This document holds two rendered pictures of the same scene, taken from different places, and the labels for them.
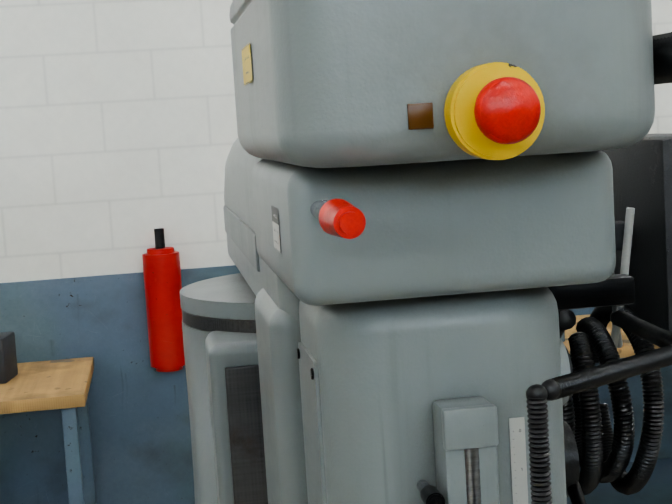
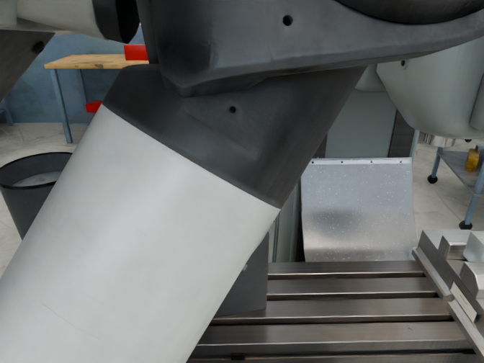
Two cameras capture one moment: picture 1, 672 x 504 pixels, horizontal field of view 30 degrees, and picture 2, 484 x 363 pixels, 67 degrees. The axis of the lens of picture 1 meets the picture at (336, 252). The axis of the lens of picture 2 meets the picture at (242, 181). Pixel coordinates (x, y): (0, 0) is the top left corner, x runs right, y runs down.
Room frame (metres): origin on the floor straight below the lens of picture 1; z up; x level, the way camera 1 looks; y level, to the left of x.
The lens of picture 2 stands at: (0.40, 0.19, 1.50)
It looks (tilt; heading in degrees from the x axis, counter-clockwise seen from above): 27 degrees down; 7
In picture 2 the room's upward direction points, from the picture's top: straight up
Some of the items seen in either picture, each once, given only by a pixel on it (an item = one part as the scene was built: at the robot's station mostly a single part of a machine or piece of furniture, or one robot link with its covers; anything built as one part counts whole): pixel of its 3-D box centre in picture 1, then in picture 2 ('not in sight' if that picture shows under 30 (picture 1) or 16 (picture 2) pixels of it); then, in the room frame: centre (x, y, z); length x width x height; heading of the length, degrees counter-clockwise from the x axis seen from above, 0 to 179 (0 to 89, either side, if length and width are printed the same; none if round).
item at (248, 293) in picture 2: not in sight; (207, 259); (0.96, 0.33, 1.04); 0.22 x 0.12 x 0.20; 109
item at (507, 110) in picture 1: (504, 110); not in sight; (0.76, -0.11, 1.76); 0.04 x 0.03 x 0.04; 98
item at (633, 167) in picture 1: (667, 231); not in sight; (1.36, -0.36, 1.62); 0.20 x 0.09 x 0.21; 8
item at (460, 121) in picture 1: (494, 111); not in sight; (0.78, -0.10, 1.76); 0.06 x 0.02 x 0.06; 98
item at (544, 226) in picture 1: (412, 212); not in sight; (1.05, -0.07, 1.68); 0.34 x 0.24 x 0.10; 8
